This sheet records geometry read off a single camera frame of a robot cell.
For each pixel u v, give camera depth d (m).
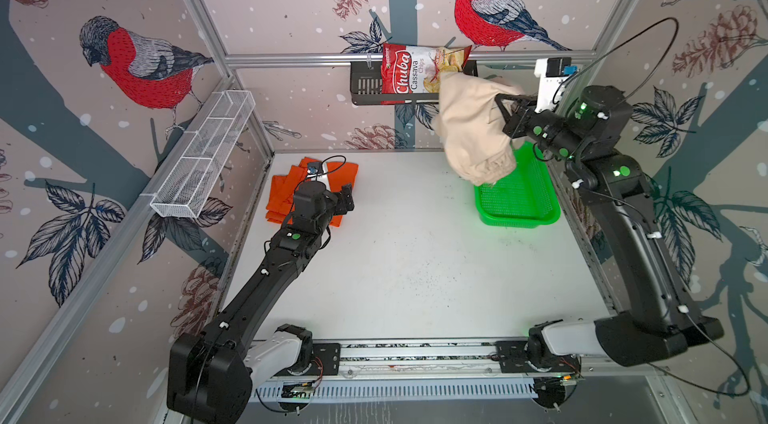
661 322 0.38
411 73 0.88
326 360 0.73
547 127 0.50
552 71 0.48
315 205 0.60
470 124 0.59
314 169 0.67
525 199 1.05
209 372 0.38
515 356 0.74
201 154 0.78
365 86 0.95
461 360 0.74
